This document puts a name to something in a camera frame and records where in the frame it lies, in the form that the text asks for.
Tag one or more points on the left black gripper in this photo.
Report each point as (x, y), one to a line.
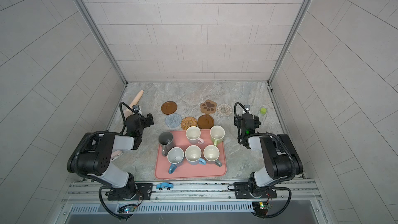
(146, 121)

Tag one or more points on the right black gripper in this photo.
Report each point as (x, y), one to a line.
(240, 119)

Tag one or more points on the white multicolour woven coaster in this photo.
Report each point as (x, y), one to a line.
(224, 110)

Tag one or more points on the dark wooden coaster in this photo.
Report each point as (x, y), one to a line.
(169, 107)
(205, 122)

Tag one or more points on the blue woven coaster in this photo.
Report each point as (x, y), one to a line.
(173, 120)

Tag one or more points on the cork paw coaster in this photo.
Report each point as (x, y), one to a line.
(208, 107)

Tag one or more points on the rattan woven coaster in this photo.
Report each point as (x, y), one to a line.
(188, 122)

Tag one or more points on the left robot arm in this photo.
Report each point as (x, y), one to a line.
(92, 158)

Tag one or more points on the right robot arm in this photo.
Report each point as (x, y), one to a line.
(281, 160)

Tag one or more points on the beige wooden pestle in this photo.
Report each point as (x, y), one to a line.
(135, 101)

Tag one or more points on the small green cube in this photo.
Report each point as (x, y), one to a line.
(263, 110)

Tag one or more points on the green mug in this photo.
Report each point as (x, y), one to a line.
(217, 134)

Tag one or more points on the grey metal mug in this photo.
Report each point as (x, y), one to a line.
(166, 141)

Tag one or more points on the pink silicone tray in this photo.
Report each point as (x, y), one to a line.
(187, 170)

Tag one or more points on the blue toy car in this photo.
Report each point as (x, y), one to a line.
(164, 186)

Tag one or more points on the left circuit board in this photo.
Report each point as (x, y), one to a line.
(127, 209)

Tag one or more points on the circuit board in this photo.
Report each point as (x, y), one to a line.
(127, 209)
(261, 208)

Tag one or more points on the right circuit board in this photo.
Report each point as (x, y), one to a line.
(261, 208)

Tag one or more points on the teal handled mug right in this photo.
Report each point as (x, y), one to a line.
(211, 154)

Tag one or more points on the blue handled mug left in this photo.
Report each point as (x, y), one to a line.
(175, 157)

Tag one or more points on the white mug pink handle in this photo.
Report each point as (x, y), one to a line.
(193, 135)

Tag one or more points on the light blue handled mug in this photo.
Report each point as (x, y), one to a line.
(193, 154)

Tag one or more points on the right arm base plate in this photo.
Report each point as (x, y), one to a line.
(247, 190)

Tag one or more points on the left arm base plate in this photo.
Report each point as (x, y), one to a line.
(131, 192)

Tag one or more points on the aluminium rail frame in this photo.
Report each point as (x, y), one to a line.
(298, 201)

